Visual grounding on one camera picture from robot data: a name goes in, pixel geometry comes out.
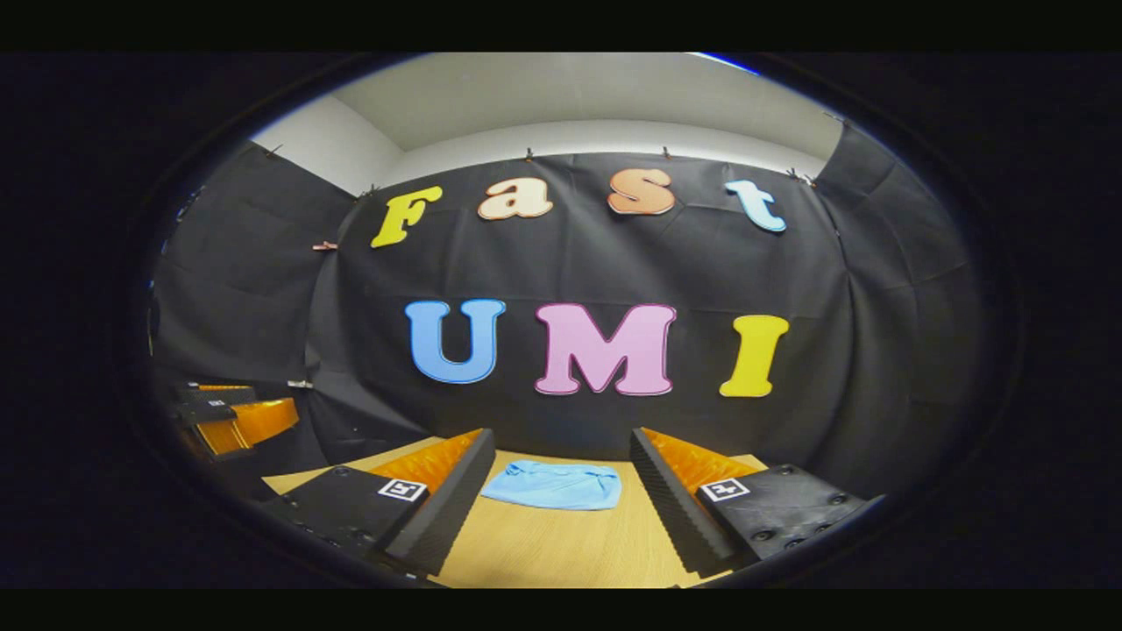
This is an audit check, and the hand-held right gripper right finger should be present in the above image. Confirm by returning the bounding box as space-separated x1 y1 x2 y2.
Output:
629 426 877 579

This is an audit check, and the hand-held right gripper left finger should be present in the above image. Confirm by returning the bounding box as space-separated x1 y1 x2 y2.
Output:
259 427 497 579

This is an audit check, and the light blue T-shirt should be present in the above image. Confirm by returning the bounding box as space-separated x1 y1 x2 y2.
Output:
479 460 623 512

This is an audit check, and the black backdrop cloth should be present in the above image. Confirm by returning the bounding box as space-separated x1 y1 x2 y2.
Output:
149 123 987 500

